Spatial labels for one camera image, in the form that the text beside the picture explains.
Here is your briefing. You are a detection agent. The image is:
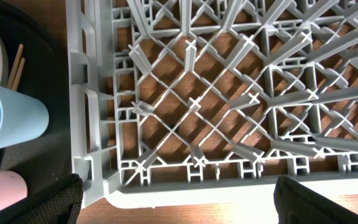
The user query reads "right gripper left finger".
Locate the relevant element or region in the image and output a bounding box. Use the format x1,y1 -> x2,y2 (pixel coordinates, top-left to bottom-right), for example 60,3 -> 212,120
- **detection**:
0,174 -> 83,224

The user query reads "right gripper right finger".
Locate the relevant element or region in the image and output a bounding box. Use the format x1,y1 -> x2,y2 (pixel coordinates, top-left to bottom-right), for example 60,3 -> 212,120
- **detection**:
273,175 -> 358,224

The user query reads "wooden chopstick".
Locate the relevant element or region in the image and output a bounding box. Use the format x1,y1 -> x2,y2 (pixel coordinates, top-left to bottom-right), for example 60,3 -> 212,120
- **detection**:
7,44 -> 24,90
0,57 -> 26,174

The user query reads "blue cup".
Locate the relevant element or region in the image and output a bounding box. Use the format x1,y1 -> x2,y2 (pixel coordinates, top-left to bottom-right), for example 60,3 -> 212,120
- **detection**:
0,86 -> 49,148

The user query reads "grey dishwasher rack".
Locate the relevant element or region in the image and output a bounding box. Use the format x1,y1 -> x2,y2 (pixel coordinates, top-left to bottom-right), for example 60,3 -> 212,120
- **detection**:
65,0 -> 358,208

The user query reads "round black serving tray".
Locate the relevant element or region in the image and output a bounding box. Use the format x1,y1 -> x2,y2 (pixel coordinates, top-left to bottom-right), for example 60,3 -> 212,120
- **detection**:
0,0 -> 71,195

